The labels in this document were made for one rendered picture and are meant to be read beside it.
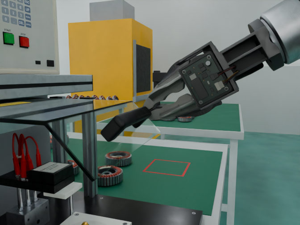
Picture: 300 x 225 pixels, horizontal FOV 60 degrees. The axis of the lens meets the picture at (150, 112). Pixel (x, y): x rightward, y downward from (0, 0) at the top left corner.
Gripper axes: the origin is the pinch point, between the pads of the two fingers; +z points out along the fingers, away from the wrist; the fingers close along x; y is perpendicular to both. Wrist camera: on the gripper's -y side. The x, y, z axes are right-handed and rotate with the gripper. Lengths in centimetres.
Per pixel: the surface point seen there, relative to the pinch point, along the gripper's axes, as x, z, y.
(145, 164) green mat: 16, 34, -57
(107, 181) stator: 12.2, 36.3, -32.0
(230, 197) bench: 74, 29, -139
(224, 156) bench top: 31, 7, -78
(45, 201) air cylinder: 6.3, 35.4, -5.7
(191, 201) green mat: 27.6, 13.4, -31.2
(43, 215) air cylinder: 8.8, 36.8, -4.7
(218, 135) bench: 32, 14, -136
